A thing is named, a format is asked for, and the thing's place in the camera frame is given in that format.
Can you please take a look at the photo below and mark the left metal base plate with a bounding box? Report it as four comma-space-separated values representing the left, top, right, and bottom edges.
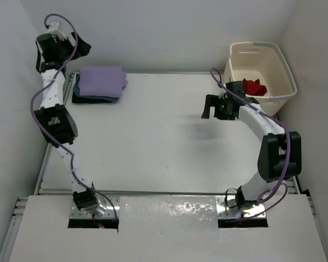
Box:
69, 199, 115, 219

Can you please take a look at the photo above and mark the lilac cloth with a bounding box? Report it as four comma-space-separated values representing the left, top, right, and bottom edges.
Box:
79, 66, 128, 98

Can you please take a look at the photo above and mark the black t shirt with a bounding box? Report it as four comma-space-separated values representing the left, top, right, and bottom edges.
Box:
72, 93, 118, 104

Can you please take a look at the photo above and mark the cream laundry basket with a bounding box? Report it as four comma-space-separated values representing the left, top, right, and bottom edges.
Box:
222, 41, 297, 116

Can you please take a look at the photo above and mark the red shirt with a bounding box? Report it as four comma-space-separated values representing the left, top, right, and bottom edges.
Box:
242, 79, 267, 96

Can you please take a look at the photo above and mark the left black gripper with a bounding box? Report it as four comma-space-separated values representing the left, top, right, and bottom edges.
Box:
55, 33, 91, 62

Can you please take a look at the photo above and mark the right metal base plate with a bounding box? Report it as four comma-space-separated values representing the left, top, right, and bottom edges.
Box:
216, 195, 266, 219

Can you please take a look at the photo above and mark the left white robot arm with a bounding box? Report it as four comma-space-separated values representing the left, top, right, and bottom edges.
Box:
33, 21, 98, 211

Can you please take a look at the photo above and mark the metal base plate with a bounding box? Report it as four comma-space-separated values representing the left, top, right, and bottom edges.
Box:
69, 199, 115, 219
216, 195, 266, 219

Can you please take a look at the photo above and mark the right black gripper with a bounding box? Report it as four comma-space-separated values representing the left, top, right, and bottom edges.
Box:
202, 94, 235, 121

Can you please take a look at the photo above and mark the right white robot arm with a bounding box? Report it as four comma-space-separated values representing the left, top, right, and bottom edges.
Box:
201, 81, 302, 209

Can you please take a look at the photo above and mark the blue shirt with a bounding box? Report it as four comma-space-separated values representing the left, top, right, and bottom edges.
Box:
72, 73, 119, 100

